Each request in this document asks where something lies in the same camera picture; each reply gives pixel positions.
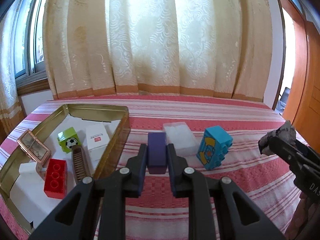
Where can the dark chair in doorway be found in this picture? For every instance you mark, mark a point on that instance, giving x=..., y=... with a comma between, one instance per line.
x=281, y=104

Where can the window with frame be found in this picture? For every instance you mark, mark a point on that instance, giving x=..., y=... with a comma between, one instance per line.
x=27, y=34

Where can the white small box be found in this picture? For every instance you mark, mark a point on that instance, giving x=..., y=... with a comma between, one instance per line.
x=97, y=140

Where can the gold metal tray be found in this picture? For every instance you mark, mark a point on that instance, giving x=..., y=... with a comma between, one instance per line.
x=24, y=205

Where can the cream patterned curtain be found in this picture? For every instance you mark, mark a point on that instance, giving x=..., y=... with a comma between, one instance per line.
x=216, y=48

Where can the rose gold mirror compact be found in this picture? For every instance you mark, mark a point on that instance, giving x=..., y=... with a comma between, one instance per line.
x=33, y=147

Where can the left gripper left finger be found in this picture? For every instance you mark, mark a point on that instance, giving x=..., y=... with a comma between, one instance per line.
x=96, y=208

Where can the purple block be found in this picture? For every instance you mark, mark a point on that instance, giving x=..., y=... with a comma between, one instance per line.
x=157, y=153

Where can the red toy brick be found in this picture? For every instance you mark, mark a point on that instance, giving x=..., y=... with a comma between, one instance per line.
x=55, y=184

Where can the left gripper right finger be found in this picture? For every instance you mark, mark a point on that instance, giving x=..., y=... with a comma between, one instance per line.
x=218, y=208

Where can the left side curtain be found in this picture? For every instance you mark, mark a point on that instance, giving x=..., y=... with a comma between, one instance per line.
x=11, y=110

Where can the clear plastic box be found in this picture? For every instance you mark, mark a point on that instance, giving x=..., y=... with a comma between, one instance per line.
x=183, y=139

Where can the person's right hand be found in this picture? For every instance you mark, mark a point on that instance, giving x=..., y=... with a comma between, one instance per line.
x=303, y=213

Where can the wooden door frame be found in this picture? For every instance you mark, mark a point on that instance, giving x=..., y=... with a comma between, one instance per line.
x=302, y=107

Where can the grey patterned pouch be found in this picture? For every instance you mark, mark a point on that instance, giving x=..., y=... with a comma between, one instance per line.
x=274, y=141

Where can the blue toy brick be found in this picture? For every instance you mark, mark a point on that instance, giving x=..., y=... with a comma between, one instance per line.
x=214, y=146

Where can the green football cube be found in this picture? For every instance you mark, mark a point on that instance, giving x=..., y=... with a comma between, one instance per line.
x=67, y=139

